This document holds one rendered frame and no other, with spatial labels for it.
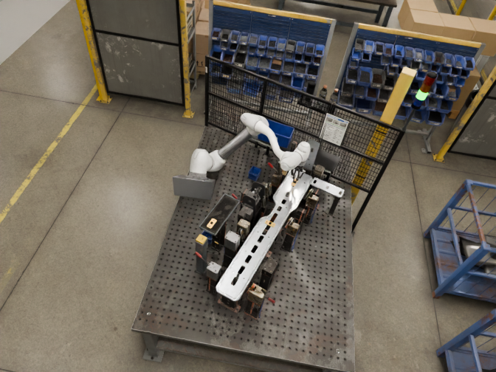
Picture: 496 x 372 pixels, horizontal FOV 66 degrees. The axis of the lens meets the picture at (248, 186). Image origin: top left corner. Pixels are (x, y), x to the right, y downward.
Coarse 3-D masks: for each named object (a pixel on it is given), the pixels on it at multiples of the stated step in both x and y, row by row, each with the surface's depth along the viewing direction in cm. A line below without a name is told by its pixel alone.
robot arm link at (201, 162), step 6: (198, 150) 347; (204, 150) 349; (192, 156) 348; (198, 156) 344; (204, 156) 346; (192, 162) 346; (198, 162) 344; (204, 162) 347; (210, 162) 354; (192, 168) 346; (198, 168) 345; (204, 168) 348
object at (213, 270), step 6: (210, 264) 273; (216, 264) 273; (210, 270) 270; (216, 270) 270; (210, 276) 276; (216, 276) 272; (210, 282) 285; (216, 282) 283; (210, 288) 291; (216, 294) 296
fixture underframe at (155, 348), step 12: (144, 336) 294; (156, 336) 310; (156, 348) 316; (168, 348) 313; (180, 348) 313; (192, 348) 314; (156, 360) 326; (216, 360) 314; (228, 360) 311; (240, 360) 311; (252, 360) 312
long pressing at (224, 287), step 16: (288, 176) 343; (304, 176) 344; (304, 192) 333; (288, 208) 319; (256, 224) 306; (256, 240) 296; (272, 240) 298; (240, 256) 286; (256, 256) 287; (224, 272) 276; (224, 288) 269; (240, 288) 270
